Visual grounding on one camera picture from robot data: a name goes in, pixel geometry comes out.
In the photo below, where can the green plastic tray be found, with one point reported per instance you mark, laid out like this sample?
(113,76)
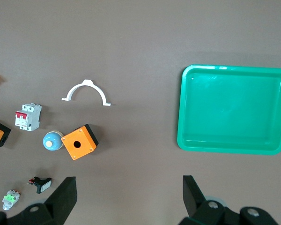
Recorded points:
(231,110)

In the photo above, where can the white red circuit breaker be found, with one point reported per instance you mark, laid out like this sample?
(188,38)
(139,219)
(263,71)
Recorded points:
(29,117)

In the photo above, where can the green white switch component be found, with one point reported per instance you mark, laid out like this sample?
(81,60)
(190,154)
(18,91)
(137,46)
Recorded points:
(10,198)

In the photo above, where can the small white pipe clamp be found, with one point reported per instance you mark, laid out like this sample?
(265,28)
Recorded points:
(73,90)

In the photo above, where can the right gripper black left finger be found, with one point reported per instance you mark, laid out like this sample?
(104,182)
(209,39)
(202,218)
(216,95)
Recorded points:
(58,204)

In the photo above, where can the black rectangular push button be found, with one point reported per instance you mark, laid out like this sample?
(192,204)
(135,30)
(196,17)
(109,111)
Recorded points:
(42,184)

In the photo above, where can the blue dome buzzer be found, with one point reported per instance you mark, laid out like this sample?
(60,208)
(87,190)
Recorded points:
(51,140)

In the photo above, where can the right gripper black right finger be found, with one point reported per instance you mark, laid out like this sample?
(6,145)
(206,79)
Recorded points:
(196,204)

